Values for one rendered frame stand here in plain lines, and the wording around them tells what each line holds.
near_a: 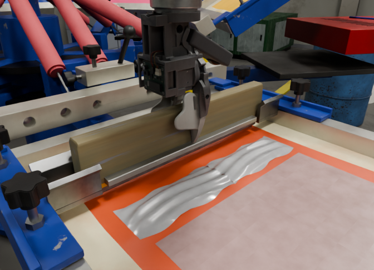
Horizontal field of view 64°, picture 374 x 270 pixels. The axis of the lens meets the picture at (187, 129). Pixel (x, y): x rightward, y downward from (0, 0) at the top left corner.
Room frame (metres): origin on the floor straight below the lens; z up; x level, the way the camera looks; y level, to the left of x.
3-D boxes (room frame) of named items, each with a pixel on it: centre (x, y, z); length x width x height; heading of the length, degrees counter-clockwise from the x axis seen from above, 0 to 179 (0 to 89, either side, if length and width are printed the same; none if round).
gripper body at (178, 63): (0.47, 0.02, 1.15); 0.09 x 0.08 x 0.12; 132
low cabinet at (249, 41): (6.56, -1.09, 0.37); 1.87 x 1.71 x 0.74; 55
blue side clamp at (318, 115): (0.69, -0.19, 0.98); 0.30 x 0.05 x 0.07; 42
